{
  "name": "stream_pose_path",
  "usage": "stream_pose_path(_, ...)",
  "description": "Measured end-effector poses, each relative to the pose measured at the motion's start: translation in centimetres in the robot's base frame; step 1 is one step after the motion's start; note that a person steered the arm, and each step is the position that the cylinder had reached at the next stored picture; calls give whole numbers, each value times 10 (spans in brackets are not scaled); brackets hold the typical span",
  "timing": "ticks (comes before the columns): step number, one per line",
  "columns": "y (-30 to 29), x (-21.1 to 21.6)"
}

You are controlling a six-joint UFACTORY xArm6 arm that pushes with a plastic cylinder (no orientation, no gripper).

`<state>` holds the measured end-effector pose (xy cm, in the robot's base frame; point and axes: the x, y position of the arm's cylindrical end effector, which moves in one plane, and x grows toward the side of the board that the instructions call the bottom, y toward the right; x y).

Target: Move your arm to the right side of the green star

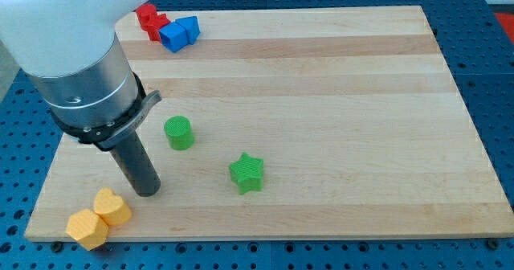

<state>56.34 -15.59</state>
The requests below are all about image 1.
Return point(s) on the red block front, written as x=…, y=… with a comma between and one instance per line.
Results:
x=154, y=24

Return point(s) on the blue cube block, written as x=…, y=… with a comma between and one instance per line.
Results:
x=173, y=37

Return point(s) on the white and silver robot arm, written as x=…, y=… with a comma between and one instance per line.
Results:
x=70, y=51

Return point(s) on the blue triangular block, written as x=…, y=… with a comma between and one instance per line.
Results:
x=191, y=25

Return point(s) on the green cylinder block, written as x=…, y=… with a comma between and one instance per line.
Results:
x=179, y=133

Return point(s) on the yellow hexagon block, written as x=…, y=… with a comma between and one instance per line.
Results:
x=87, y=228

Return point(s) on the light wooden board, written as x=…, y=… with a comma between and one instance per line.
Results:
x=354, y=111

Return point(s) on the green star block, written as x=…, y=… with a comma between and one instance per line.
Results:
x=247, y=173

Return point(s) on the red block rear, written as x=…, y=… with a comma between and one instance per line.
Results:
x=145, y=13

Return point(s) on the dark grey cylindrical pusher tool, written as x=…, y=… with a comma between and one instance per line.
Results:
x=133, y=160

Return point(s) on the red block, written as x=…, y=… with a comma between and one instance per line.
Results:
x=154, y=24
x=145, y=13

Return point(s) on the yellow heart block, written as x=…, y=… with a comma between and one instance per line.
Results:
x=111, y=207

